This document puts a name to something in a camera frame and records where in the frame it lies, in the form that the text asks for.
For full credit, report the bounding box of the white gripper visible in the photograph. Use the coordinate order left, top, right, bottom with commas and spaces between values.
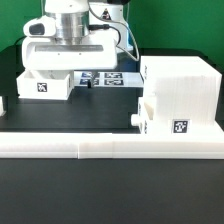
22, 16, 117, 88

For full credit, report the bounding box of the white fiducial marker sheet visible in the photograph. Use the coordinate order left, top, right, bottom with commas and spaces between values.
74, 72, 143, 88

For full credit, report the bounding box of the white L-shaped fence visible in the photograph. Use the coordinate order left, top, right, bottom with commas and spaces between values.
0, 127, 224, 159

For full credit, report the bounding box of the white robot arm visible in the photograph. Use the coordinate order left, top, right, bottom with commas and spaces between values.
22, 0, 139, 74

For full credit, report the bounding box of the white drawer box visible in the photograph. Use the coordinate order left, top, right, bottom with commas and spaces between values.
131, 97, 154, 134
16, 70, 74, 100

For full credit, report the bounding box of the white drawer cabinet frame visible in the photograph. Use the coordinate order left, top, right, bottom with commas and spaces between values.
140, 56, 222, 134

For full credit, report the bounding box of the white front drawer box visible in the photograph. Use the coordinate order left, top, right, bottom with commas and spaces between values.
131, 97, 154, 134

